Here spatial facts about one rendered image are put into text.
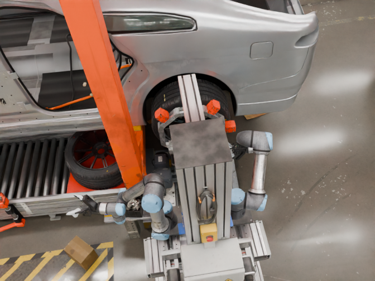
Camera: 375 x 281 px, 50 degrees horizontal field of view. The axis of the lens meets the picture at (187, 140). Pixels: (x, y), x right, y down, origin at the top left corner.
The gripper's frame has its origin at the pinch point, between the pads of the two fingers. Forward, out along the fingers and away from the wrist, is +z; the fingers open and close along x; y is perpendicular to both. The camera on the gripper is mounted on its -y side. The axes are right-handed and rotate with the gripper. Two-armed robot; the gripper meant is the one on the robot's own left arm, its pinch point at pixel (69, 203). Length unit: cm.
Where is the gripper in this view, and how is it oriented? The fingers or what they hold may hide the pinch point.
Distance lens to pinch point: 270.0
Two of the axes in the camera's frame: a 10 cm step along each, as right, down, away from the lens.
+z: -9.9, -0.5, 1.2
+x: 1.2, -7.0, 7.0
